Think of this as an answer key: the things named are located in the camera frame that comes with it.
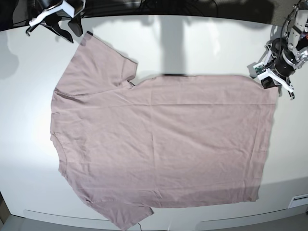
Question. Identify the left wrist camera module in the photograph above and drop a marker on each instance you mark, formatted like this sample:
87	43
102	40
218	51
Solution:
255	69

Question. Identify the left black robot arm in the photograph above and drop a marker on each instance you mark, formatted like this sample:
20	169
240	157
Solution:
295	27

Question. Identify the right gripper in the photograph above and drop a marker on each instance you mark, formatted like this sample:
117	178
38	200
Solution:
71	7

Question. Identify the pink T-shirt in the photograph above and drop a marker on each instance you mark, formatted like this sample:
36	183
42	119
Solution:
167	142

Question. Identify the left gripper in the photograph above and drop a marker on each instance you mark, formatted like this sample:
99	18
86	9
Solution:
280	63

